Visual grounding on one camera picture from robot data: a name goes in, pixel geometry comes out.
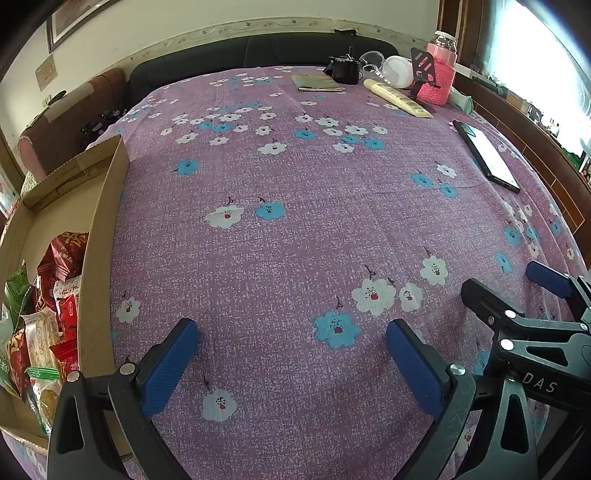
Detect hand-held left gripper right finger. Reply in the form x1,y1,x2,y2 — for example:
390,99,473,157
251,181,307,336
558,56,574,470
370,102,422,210
386,318,548,480

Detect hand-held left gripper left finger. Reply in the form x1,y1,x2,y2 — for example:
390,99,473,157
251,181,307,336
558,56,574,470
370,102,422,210
47,318,200,480

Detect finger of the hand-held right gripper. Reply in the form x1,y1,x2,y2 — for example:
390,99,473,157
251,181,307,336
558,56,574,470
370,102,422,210
526,261,591,324
461,278,591,365

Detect pile of mixed snack packets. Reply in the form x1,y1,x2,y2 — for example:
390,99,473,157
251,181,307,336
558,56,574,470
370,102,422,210
0,231,90,439

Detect cardboard box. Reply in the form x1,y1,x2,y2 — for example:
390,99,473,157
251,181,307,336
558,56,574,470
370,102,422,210
0,135,134,467

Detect black smartphone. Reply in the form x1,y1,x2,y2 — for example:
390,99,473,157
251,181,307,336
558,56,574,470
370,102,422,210
452,119,522,193

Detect purple floral bedsheet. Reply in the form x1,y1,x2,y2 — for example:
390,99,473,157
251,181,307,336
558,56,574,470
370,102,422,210
0,65,589,480

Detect bright window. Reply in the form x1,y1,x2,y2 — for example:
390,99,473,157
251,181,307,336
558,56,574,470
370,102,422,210
485,0,591,153

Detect pink sleeved bottle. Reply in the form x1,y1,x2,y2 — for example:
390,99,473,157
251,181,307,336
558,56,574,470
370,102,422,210
417,30,459,108

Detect cream squeeze tube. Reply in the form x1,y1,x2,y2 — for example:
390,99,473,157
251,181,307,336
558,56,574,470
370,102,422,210
363,78,435,118

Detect black phone stand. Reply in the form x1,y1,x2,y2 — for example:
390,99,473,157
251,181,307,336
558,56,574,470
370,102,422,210
409,47,441,100

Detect white round container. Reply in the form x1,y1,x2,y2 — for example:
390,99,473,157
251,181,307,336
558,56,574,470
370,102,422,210
381,55,416,89

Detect black dumbbells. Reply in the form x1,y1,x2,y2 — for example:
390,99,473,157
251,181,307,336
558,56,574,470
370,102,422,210
81,106,127,137

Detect brown upholstered chair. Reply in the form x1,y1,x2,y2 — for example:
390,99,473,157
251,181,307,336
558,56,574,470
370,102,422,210
17,68,129,183

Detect clear plastic cup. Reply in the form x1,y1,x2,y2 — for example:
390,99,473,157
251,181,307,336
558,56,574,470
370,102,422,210
359,51,386,77

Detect black pouch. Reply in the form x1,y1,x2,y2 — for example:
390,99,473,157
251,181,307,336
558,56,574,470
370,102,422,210
323,46,363,86

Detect olive booklet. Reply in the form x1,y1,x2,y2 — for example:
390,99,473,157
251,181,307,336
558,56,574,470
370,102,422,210
292,74,346,93

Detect black padded headboard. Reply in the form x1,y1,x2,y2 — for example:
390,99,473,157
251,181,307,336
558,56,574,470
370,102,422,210
128,31,400,109

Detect wooden bed frame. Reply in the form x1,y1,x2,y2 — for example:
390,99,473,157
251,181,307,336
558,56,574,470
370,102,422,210
455,65,591,268

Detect paper wall notice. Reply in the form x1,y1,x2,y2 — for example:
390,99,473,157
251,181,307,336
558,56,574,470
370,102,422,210
35,54,58,90

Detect framed wall picture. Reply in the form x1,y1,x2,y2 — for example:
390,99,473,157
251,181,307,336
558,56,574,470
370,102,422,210
46,0,123,54

